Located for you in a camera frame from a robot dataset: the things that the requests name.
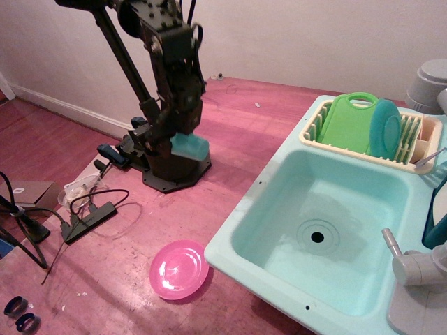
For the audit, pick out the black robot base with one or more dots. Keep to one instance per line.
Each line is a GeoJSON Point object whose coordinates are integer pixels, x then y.
{"type": "Point", "coordinates": [164, 174]}

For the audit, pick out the cream dish rack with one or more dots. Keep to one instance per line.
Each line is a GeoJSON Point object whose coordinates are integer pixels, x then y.
{"type": "Point", "coordinates": [419, 142]}

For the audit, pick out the black usb hub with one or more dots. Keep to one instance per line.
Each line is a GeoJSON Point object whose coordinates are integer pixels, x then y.
{"type": "Point", "coordinates": [79, 227]}

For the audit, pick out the teal plastic cup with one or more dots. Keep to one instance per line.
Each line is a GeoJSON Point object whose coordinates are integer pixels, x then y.
{"type": "Point", "coordinates": [189, 146]}

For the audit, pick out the dark teal pitcher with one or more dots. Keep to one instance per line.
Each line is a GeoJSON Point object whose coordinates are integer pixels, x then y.
{"type": "Point", "coordinates": [435, 227]}

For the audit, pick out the grey toy faucet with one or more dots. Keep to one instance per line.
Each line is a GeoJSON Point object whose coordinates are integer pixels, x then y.
{"type": "Point", "coordinates": [416, 268]}

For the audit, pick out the grey cylinder container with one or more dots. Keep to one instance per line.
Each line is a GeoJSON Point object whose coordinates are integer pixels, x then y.
{"type": "Point", "coordinates": [427, 93]}

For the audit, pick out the pink plastic plate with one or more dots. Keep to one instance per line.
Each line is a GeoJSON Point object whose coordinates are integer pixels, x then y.
{"type": "Point", "coordinates": [178, 270]}

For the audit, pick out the brown cardboard box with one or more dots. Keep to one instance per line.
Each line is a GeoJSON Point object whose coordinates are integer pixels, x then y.
{"type": "Point", "coordinates": [36, 194]}

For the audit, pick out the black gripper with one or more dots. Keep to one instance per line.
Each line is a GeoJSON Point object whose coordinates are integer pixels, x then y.
{"type": "Point", "coordinates": [180, 86]}

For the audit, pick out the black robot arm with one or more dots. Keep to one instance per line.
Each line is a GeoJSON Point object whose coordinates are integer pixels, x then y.
{"type": "Point", "coordinates": [141, 20]}

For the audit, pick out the green cutting board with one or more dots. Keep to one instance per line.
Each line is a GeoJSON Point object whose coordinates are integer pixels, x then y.
{"type": "Point", "coordinates": [348, 122]}

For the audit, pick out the light teal toy sink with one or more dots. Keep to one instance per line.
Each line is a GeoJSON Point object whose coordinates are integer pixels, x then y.
{"type": "Point", "coordinates": [307, 239]}

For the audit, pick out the teal plate in rack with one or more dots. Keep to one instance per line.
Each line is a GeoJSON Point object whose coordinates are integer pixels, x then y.
{"type": "Point", "coordinates": [385, 130]}

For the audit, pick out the blue clamp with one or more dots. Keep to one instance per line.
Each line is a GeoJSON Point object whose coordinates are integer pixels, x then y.
{"type": "Point", "coordinates": [113, 157]}

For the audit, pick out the clear plastic cup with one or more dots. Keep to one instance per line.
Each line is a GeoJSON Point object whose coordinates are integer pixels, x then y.
{"type": "Point", "coordinates": [74, 195]}

